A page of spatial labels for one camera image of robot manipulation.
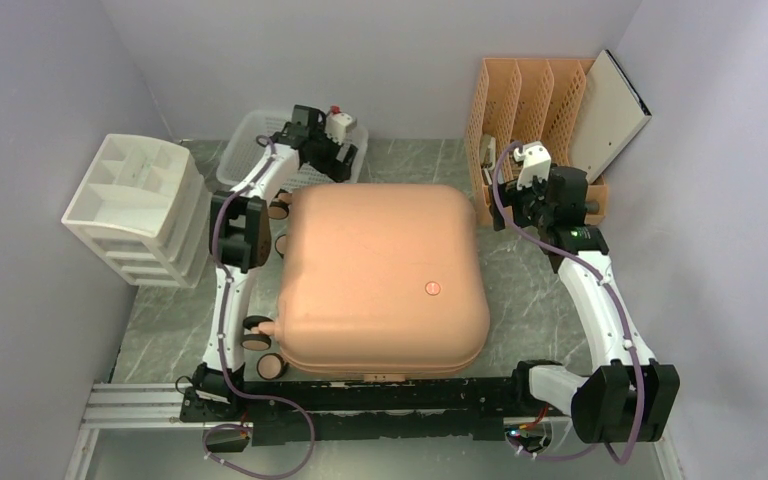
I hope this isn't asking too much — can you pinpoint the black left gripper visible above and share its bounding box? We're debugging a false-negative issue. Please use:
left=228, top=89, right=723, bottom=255
left=310, top=124, right=358, bottom=183

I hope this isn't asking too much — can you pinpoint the white plastic mesh basket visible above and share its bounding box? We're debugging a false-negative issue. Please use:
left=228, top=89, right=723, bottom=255
left=217, top=106, right=370, bottom=194

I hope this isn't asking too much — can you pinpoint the orange plastic file rack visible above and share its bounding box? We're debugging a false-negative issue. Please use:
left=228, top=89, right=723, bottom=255
left=464, top=58, right=595, bottom=226

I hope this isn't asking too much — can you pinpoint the white plastic drawer organizer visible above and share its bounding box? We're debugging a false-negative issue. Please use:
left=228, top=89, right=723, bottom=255
left=61, top=134, right=211, bottom=288

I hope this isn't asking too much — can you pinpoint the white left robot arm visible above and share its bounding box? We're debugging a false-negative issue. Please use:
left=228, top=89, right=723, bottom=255
left=190, top=105, right=358, bottom=420

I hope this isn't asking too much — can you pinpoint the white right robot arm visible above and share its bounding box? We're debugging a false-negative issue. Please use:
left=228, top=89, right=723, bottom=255
left=486, top=164, right=680, bottom=465

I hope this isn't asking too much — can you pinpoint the black suitcase wheel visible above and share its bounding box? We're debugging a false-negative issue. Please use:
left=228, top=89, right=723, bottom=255
left=268, top=192, right=292, bottom=220
left=240, top=315, right=289, bottom=381

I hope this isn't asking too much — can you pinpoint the white flat board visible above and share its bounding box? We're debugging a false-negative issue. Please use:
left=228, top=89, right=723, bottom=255
left=569, top=50, right=652, bottom=183

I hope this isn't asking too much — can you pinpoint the pink hard-shell suitcase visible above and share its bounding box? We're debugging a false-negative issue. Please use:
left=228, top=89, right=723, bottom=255
left=272, top=183, right=491, bottom=378

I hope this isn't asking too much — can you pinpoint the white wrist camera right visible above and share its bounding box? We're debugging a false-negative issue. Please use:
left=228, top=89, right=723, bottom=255
left=513, top=141, right=552, bottom=177

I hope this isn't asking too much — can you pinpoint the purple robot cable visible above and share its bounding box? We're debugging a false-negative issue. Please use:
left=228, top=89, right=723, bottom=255
left=205, top=132, right=319, bottom=479

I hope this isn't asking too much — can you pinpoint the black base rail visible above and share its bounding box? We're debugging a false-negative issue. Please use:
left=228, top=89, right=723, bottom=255
left=179, top=376, right=563, bottom=446

